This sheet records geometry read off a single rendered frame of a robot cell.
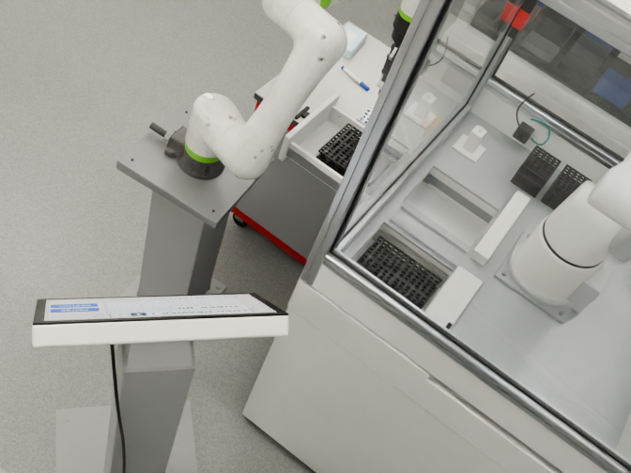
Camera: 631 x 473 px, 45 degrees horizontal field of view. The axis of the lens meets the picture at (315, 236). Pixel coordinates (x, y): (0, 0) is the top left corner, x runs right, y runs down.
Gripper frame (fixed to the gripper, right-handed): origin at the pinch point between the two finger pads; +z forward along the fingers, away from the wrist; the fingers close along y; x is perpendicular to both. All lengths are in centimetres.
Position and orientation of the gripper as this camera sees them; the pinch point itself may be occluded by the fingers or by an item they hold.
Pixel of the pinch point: (385, 78)
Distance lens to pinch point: 258.2
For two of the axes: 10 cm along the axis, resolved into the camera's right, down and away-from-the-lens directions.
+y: 4.8, -6.2, 6.2
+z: -2.5, 5.8, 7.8
